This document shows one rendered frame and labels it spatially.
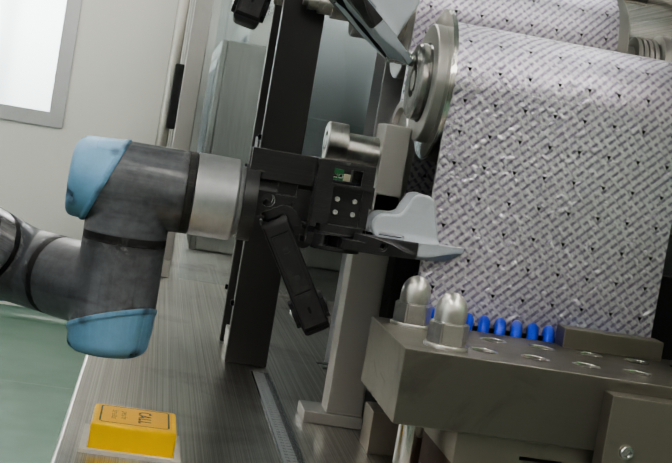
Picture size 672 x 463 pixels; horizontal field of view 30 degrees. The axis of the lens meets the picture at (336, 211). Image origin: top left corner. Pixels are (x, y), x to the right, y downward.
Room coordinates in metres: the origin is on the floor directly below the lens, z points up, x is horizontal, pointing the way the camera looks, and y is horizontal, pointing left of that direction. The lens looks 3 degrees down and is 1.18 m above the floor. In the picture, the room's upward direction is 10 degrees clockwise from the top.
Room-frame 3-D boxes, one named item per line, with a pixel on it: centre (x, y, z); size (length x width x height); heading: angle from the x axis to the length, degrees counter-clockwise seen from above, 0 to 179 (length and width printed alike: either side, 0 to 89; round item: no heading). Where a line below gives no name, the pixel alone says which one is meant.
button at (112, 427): (1.04, 0.14, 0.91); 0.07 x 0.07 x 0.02; 8
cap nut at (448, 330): (1.01, -0.11, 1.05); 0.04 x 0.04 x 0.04
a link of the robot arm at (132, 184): (1.13, 0.19, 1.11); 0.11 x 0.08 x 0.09; 98
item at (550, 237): (1.19, -0.20, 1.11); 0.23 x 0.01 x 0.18; 98
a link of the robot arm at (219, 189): (1.14, 0.11, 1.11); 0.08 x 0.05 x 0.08; 8
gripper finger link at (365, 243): (1.14, -0.03, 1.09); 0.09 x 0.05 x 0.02; 97
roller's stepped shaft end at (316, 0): (1.46, 0.05, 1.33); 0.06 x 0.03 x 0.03; 98
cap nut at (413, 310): (1.10, -0.08, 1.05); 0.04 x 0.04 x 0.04
